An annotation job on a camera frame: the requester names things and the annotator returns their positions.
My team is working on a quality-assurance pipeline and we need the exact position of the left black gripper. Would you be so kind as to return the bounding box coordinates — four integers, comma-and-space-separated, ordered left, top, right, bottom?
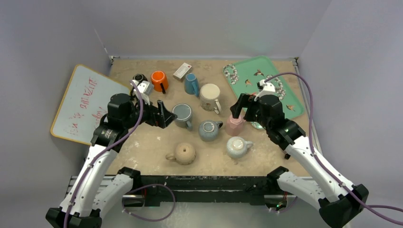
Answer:
123, 95, 176, 129

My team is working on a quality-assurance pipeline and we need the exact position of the grey mug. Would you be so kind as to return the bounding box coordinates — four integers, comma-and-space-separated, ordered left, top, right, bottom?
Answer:
172, 103, 192, 131

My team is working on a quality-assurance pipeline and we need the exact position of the tan brown round mug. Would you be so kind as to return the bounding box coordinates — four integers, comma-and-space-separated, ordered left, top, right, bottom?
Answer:
165, 142, 197, 165

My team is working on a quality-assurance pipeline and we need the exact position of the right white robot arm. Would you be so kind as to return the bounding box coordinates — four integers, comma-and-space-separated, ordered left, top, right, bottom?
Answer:
230, 93, 369, 228

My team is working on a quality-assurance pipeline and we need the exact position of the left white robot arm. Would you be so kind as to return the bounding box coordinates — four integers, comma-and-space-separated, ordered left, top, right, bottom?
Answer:
46, 94, 177, 228

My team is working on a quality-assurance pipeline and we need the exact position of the pink faceted mug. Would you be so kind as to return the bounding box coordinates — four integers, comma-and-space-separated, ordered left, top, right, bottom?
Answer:
225, 114, 245, 136

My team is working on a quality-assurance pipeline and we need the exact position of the pale speckled mug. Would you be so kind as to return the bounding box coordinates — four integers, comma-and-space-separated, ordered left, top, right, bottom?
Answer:
226, 136, 254, 159

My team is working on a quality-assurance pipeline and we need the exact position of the orange mug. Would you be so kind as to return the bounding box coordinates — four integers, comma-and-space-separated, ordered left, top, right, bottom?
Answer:
151, 71, 169, 94

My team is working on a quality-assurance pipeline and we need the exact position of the blue-grey round mug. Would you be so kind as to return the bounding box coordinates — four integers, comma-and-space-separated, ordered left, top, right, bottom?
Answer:
198, 120, 223, 142

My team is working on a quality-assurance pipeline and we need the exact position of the cream white mug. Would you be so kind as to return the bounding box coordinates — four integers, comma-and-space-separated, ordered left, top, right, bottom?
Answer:
200, 83, 222, 114

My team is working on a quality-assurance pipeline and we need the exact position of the blue mug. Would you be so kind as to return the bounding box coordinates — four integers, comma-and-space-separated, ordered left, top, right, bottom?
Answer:
184, 73, 199, 97

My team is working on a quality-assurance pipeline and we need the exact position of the green floral tray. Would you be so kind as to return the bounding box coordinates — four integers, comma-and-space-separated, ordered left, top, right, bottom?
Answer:
222, 56, 308, 128

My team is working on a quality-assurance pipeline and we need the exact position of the white red small box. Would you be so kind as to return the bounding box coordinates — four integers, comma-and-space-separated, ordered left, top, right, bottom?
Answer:
173, 63, 192, 81

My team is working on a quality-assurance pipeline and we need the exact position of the whiteboard with red writing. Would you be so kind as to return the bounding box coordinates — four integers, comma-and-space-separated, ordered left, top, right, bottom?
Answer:
50, 64, 130, 145

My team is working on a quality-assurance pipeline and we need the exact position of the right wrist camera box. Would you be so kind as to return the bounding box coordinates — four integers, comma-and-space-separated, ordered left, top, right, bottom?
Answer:
254, 79, 276, 101

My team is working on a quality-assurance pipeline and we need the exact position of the mauve mug with black handle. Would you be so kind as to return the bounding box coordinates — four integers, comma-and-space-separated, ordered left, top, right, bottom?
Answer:
284, 153, 291, 160

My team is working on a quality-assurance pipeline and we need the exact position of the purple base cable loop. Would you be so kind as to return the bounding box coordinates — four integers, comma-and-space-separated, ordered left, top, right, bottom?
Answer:
121, 183, 176, 222

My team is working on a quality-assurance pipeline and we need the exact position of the black base frame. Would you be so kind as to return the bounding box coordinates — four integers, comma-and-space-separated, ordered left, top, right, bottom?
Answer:
66, 174, 316, 210

